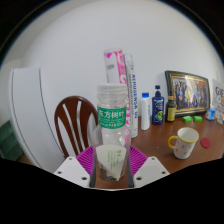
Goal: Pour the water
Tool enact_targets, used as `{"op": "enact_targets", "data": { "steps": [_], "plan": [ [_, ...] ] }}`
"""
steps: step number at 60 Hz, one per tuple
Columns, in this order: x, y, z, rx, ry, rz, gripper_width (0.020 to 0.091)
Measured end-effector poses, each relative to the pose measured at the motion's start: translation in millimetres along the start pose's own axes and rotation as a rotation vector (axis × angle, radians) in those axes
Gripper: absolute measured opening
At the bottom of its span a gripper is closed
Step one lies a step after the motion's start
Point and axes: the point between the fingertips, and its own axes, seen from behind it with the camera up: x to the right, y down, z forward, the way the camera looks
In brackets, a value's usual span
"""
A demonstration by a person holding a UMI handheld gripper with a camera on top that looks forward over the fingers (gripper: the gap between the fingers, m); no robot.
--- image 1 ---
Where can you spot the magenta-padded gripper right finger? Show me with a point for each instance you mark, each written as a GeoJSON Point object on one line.
{"type": "Point", "coordinates": [151, 170]}

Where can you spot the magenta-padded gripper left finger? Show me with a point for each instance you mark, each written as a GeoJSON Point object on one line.
{"type": "Point", "coordinates": [71, 170]}

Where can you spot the clear green-labelled drink bottle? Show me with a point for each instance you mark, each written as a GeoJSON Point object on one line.
{"type": "Point", "coordinates": [111, 116]}

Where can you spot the white mug with yellow rim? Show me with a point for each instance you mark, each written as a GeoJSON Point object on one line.
{"type": "Point", "coordinates": [185, 145]}

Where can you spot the dark wooden chair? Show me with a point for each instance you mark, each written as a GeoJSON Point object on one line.
{"type": "Point", "coordinates": [60, 126]}

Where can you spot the white bottle with blue cap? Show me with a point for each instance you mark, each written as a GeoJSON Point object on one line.
{"type": "Point", "coordinates": [145, 113]}

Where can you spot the flat round red coaster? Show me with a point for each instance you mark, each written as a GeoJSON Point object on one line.
{"type": "Point", "coordinates": [205, 143]}

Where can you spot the dark blue pump bottle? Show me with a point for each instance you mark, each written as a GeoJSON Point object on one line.
{"type": "Point", "coordinates": [158, 110]}

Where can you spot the amber pump bottle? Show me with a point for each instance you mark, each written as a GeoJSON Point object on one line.
{"type": "Point", "coordinates": [170, 111]}

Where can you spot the small green packet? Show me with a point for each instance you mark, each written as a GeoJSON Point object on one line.
{"type": "Point", "coordinates": [198, 118]}
{"type": "Point", "coordinates": [187, 118]}

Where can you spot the green plastic crate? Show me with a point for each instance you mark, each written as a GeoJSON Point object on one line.
{"type": "Point", "coordinates": [10, 141]}

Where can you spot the framed group photo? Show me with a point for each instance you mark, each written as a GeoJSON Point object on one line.
{"type": "Point", "coordinates": [188, 93]}

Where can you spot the white printed paper bag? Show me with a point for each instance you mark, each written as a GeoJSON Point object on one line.
{"type": "Point", "coordinates": [218, 96]}

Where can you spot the tall pink and white tube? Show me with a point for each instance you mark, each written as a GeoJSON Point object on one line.
{"type": "Point", "coordinates": [115, 66]}

